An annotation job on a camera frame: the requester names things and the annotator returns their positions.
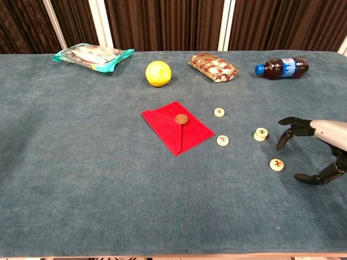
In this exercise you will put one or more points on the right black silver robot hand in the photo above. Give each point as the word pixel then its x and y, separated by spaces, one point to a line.
pixel 330 131

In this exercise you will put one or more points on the cola bottle with blue cap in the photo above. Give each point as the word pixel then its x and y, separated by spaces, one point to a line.
pixel 282 68

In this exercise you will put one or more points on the gold red snack packet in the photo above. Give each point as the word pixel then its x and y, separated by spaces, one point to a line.
pixel 214 67

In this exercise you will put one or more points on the red envelope with wax seal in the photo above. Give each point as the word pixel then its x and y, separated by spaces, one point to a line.
pixel 176 132

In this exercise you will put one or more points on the yellow lemon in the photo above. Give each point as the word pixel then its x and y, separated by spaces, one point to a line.
pixel 158 73

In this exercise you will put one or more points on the dark brown curtain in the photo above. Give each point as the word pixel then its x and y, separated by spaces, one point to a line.
pixel 168 24

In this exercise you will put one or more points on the teal clear snack bag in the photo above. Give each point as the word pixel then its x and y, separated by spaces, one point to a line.
pixel 92 57

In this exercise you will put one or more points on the teal table cloth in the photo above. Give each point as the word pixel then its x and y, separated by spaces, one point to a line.
pixel 81 176

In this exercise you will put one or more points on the slim grey metal pole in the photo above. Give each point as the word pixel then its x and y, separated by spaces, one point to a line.
pixel 55 24

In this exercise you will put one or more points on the white frame pole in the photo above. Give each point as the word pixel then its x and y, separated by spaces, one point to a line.
pixel 343 46
pixel 101 24
pixel 226 24

